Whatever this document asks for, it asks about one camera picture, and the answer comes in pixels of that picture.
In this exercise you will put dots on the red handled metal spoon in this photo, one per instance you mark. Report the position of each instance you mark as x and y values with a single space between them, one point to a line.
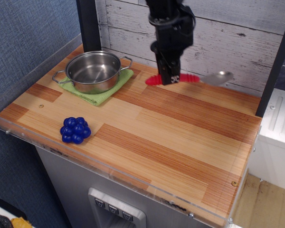
214 79

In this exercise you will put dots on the black right vertical post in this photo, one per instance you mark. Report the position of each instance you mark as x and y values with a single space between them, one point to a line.
272 79

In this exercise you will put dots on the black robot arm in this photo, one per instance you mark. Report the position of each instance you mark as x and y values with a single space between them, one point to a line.
165 5

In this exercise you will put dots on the blue toy grapes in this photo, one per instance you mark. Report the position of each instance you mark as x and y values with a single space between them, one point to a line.
75 130

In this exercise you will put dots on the grey cabinet with button panel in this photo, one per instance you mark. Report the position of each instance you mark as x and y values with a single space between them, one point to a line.
91 200

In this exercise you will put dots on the black vertical post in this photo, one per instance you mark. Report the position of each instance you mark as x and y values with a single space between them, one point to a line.
89 28
272 79

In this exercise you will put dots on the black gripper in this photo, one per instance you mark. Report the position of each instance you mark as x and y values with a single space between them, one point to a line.
174 34

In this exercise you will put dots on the black left vertical post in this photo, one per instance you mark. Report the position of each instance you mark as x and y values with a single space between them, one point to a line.
89 28

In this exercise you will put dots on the stainless steel pot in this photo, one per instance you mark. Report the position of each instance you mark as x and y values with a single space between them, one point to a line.
93 72

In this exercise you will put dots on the clear acrylic edge guard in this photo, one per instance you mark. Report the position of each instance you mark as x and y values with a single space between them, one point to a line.
185 144

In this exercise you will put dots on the white appliance at right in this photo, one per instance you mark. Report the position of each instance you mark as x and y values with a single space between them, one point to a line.
267 160

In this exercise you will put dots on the yellow object bottom left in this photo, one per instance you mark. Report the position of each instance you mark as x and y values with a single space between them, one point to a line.
20 223

